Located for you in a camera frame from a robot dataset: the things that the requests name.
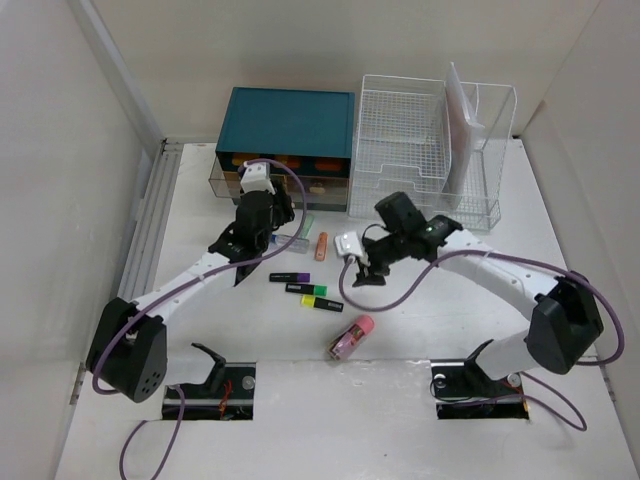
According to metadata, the clear acrylic file holder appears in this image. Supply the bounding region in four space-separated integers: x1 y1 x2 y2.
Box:
427 82 517 232

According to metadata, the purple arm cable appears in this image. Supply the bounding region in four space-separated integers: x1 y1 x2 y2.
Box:
339 249 626 432
91 158 309 480

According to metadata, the purple cap black highlighter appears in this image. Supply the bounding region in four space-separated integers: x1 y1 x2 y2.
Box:
269 272 311 283

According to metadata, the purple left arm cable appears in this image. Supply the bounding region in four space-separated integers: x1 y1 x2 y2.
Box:
91 158 309 480

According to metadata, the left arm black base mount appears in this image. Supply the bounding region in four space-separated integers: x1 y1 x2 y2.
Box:
161 343 257 421

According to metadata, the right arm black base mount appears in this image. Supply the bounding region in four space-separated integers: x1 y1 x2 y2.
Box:
429 340 529 420

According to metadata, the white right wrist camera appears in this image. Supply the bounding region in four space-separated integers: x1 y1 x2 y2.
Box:
334 231 370 266

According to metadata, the clear staples box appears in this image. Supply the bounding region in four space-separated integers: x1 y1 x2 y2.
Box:
270 234 310 254

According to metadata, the pink cap clear pen tube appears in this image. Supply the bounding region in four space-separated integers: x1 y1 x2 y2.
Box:
327 315 375 361

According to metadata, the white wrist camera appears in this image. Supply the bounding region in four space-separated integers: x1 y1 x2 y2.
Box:
334 231 370 266
240 162 275 195

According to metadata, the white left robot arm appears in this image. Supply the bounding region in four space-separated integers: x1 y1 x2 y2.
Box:
86 180 295 403

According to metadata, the green cap black highlighter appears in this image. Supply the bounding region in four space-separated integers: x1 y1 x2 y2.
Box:
285 283 328 297

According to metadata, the yellow cap black highlighter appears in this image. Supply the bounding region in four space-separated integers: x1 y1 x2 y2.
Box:
301 295 344 313

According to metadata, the teal desktop drawer cabinet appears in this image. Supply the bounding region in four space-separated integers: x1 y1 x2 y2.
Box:
209 87 355 212

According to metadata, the aluminium rail frame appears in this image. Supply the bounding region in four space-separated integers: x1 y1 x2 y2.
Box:
109 139 183 301

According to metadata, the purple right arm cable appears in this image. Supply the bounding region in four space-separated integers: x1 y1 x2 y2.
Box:
339 249 626 432

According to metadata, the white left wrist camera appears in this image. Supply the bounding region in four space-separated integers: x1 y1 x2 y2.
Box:
240 162 275 195

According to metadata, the white wire mesh file tray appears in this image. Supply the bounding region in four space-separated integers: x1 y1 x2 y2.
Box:
347 74 451 219

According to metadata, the clear mesh zipper pouch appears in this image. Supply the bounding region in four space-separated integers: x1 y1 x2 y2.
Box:
444 62 484 205

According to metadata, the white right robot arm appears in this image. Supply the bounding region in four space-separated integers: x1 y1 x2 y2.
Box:
334 192 604 394

